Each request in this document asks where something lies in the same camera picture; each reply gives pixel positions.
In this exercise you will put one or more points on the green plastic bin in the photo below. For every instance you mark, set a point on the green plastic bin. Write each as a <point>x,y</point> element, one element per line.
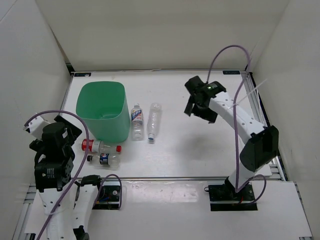
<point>103,107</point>

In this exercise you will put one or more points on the clear bottle blue cap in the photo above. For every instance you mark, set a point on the clear bottle blue cap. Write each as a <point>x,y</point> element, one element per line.
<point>154,121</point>

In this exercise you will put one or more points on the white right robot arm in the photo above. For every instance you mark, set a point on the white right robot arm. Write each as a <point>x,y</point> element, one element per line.
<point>210,100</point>

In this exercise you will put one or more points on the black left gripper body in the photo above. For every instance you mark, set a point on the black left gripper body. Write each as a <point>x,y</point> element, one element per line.
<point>70,151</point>

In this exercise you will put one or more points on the clear bottle red label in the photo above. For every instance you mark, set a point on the clear bottle red label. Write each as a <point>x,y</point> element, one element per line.
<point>98,146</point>

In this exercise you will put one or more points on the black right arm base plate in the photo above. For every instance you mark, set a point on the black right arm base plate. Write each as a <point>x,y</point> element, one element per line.
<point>223,200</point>

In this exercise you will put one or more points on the clear Pepsi bottle black cap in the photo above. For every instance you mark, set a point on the clear Pepsi bottle black cap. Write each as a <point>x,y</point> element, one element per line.
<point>110,160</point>

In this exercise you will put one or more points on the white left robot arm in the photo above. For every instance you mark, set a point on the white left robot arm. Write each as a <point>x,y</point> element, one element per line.
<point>67,204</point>

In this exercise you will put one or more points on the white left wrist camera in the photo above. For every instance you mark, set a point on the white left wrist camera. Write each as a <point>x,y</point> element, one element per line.
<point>35,126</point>

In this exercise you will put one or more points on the aluminium table frame rail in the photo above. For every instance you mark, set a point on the aluminium table frame rail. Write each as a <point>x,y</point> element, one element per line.
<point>260,114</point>

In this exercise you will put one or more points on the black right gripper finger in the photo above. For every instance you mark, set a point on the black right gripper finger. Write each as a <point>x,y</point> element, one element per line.
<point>191,107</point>
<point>205,113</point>

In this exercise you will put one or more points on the clear bottle blue white label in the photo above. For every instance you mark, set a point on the clear bottle blue white label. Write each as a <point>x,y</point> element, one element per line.
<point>137,123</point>

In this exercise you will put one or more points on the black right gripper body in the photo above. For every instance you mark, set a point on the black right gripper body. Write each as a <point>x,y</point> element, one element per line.
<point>197,105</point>

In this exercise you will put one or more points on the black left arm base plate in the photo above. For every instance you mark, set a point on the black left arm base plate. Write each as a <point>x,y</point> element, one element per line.
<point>110,196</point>

